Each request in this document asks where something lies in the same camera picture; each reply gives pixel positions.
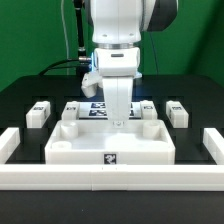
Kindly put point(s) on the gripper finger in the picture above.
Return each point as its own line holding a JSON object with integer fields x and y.
{"x": 117, "y": 96}

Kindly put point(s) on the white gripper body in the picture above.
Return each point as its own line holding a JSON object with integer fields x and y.
{"x": 117, "y": 62}

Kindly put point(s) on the white desk top tray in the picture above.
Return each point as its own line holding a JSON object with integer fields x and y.
{"x": 92, "y": 142}

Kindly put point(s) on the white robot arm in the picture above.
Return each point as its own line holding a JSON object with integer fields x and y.
{"x": 117, "y": 28}

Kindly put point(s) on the marker tag plate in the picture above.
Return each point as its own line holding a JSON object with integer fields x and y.
{"x": 97, "y": 110}

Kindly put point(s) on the white U-shaped fence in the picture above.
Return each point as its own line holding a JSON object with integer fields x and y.
{"x": 103, "y": 177}

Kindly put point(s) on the black camera pole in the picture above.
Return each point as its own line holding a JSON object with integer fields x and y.
{"x": 78, "y": 4}

